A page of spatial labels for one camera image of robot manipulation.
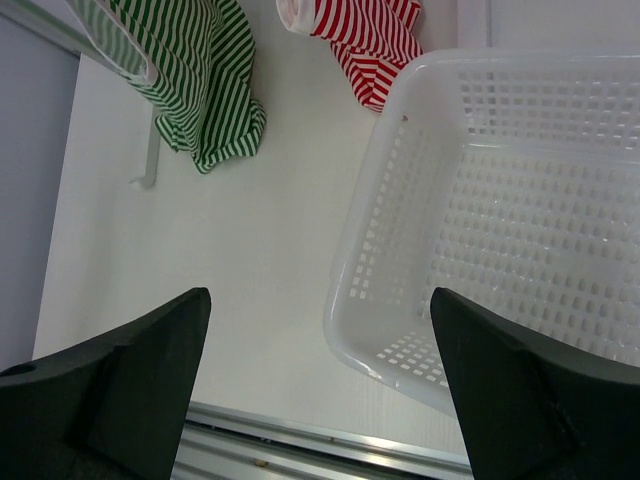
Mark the red striped tank top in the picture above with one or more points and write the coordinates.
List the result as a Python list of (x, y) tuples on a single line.
[(372, 41)]

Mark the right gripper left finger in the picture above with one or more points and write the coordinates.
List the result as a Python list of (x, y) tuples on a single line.
[(111, 407)]

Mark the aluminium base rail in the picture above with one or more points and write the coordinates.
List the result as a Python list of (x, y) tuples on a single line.
[(223, 443)]

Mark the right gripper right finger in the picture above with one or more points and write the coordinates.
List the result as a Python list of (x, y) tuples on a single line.
[(532, 407)]

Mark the white plastic basket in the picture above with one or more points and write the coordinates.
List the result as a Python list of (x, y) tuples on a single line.
[(510, 177)]

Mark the green striped tank top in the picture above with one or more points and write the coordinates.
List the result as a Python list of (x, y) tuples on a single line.
[(192, 60)]

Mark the white and silver clothes rack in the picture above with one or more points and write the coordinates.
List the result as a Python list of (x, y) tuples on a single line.
[(55, 22)]

